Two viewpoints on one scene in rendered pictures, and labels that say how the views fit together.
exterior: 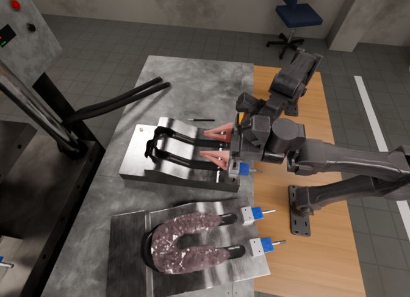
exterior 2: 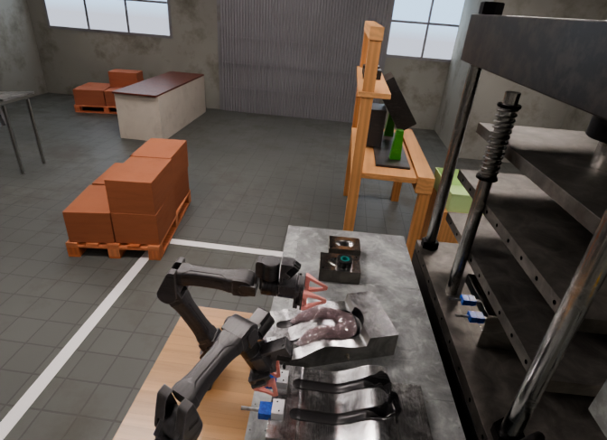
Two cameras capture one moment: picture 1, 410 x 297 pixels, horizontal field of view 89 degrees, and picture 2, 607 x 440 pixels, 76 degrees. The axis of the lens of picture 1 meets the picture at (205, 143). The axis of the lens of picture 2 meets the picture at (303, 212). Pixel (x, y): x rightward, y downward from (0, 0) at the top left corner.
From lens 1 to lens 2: 1.30 m
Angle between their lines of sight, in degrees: 95
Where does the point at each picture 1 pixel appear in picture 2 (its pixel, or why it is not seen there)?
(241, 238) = (278, 332)
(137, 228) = (370, 326)
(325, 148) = (233, 276)
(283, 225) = not seen: hidden behind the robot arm
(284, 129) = (272, 259)
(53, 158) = (529, 428)
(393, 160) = (188, 267)
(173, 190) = not seen: hidden behind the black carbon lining
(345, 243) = (177, 340)
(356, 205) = not seen: outside the picture
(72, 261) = (418, 331)
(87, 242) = (415, 341)
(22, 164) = (560, 418)
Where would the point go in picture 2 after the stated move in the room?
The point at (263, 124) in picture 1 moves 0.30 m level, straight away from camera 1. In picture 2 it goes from (286, 260) to (237, 325)
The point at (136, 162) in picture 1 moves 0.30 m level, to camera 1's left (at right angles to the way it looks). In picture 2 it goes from (405, 397) to (491, 397)
